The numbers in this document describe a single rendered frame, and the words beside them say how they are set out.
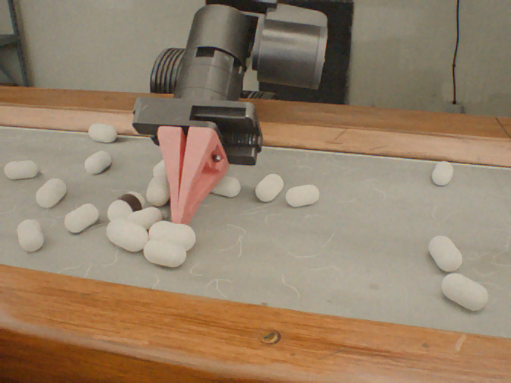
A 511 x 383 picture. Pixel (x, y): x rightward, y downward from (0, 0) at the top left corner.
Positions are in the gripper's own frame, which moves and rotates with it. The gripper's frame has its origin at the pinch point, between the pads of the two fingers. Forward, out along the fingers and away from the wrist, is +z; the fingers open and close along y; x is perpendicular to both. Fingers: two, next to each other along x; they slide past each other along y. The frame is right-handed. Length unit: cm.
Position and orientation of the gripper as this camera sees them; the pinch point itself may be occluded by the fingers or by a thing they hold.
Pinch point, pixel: (180, 218)
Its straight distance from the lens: 39.3
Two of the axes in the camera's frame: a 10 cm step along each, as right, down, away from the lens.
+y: 9.8, 0.9, -1.9
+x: 1.4, 3.7, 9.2
